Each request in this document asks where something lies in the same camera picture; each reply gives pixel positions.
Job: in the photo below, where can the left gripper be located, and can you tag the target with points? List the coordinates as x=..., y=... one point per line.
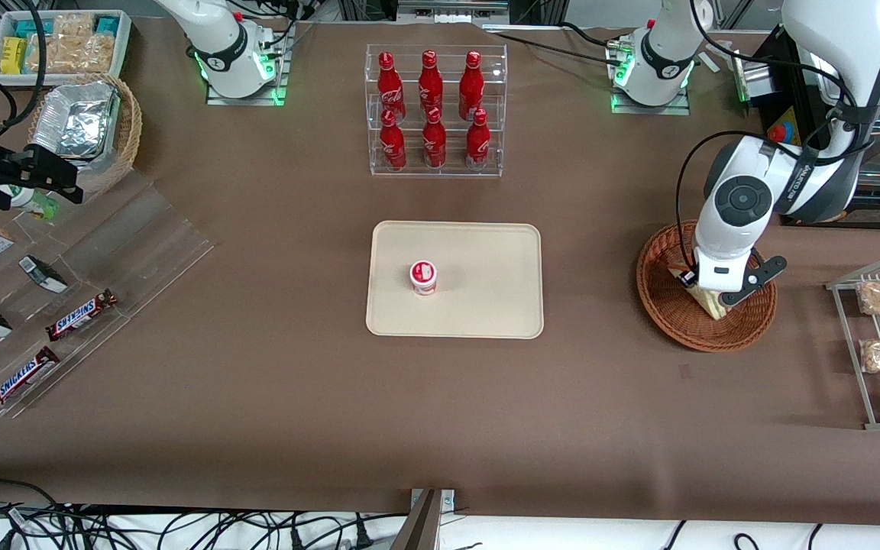
x=687, y=277

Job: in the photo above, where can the triangle sandwich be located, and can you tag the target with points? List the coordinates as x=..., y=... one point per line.
x=707, y=302

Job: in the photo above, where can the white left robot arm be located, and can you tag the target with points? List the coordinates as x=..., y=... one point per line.
x=845, y=46

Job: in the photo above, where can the brown round wicker basket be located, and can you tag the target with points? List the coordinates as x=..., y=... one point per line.
x=677, y=321

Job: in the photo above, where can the silver foil tray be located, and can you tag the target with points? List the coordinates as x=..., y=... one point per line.
x=73, y=122

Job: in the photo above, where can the tan wicker basket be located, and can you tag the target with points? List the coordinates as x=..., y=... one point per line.
x=131, y=126

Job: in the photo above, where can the beige plastic tray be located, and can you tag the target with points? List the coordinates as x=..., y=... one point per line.
x=486, y=298

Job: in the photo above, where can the green white small bottle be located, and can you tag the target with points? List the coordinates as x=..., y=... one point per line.
x=33, y=202

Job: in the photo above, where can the clear acrylic stepped stand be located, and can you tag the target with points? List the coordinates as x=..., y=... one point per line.
x=134, y=252

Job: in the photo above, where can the clear bag of crackers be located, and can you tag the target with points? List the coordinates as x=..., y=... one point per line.
x=73, y=52

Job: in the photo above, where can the yellow snack pack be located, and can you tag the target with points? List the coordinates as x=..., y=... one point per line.
x=13, y=55

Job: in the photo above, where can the snickers chocolate bar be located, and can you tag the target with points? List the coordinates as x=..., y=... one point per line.
x=21, y=379
x=81, y=315

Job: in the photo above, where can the white plastic bin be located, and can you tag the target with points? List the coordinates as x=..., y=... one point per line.
x=123, y=46

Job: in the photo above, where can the teal snack pack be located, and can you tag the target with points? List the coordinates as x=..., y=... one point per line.
x=30, y=28
x=107, y=25

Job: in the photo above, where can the red emergency stop button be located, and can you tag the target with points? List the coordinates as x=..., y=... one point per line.
x=778, y=133

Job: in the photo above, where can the clear acrylic bottle rack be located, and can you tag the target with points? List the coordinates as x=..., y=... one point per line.
x=493, y=164

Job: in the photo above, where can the red cola bottle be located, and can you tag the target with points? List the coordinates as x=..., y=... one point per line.
x=430, y=82
x=434, y=143
x=390, y=88
x=471, y=85
x=477, y=145
x=392, y=145

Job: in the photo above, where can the white red yogurt cup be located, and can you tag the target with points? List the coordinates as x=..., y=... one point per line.
x=423, y=276

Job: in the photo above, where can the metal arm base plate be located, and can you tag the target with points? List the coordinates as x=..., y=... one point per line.
x=681, y=107
x=281, y=76

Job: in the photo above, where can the metal table bracket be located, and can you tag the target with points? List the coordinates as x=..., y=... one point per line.
x=448, y=500

